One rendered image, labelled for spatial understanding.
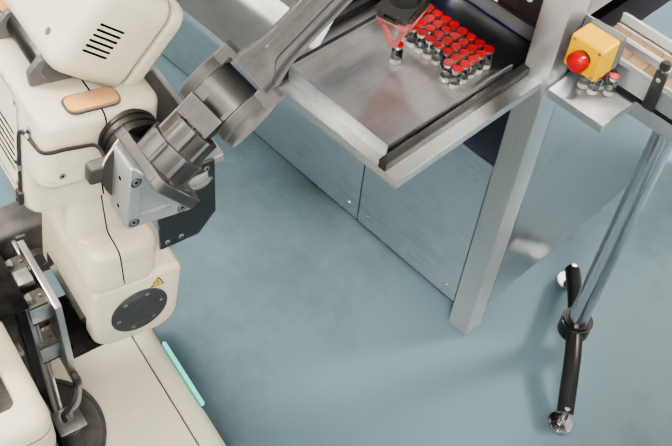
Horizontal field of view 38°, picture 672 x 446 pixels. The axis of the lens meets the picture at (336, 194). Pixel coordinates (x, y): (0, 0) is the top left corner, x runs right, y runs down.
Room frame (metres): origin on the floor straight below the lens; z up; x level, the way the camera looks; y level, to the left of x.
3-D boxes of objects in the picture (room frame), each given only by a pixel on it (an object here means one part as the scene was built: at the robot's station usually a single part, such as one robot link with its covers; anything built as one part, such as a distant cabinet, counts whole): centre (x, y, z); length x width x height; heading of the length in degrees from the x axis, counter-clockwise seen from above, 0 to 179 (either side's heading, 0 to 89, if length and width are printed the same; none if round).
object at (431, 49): (1.48, -0.15, 0.90); 0.18 x 0.02 x 0.05; 48
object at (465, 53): (1.49, -0.17, 0.90); 0.18 x 0.02 x 0.05; 48
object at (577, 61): (1.39, -0.41, 0.99); 0.04 x 0.04 x 0.04; 49
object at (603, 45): (1.42, -0.44, 1.00); 0.08 x 0.07 x 0.07; 139
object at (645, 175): (1.44, -0.64, 0.46); 0.09 x 0.09 x 0.77; 49
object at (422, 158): (1.56, 0.00, 0.87); 0.70 x 0.48 x 0.02; 49
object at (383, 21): (1.45, -0.08, 0.98); 0.07 x 0.07 x 0.09; 63
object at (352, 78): (1.41, -0.10, 0.90); 0.34 x 0.26 x 0.04; 138
